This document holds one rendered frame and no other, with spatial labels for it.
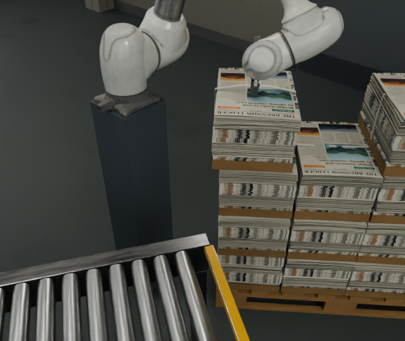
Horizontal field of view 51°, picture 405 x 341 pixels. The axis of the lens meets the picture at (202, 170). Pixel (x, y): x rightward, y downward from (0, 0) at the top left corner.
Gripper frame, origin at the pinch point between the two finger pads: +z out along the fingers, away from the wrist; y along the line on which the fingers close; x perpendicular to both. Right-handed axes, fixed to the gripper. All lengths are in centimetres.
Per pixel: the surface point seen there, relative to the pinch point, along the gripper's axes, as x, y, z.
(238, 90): -5.0, 8.0, 0.1
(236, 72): -6.1, 1.0, 12.3
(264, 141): 4.3, 24.7, -11.5
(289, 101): 12.4, 11.3, -6.9
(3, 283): -68, 63, -50
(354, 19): 94, -55, 223
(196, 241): -16, 54, -33
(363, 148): 45, 28, 11
